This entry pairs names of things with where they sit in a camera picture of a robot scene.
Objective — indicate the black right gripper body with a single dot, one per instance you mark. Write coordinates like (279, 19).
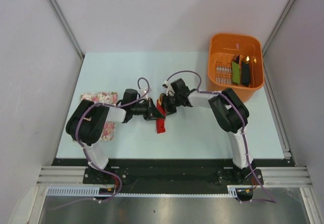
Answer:
(172, 102)

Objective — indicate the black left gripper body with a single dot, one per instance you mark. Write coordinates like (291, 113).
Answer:
(142, 109)

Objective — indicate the red paper napkin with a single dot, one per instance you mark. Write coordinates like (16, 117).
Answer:
(160, 123)

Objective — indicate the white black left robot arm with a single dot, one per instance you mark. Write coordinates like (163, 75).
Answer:
(87, 122)

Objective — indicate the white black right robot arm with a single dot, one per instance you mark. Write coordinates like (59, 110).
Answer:
(230, 112)

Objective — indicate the black napkin roll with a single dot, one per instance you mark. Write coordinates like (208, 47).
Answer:
(245, 74)

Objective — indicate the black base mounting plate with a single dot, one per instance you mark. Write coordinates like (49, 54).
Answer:
(168, 176)

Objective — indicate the orange plastic basket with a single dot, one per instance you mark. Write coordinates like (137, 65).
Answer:
(235, 61)

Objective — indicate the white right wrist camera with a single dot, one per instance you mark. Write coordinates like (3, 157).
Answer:
(169, 89)

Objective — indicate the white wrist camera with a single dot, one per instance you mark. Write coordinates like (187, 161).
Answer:
(169, 89)
(144, 92)

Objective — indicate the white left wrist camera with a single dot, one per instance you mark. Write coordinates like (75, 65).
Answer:
(144, 92)

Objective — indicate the aluminium frame rail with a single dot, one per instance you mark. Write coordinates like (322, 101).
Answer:
(61, 176)

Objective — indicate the white slotted cable duct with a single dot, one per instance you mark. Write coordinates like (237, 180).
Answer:
(73, 191)

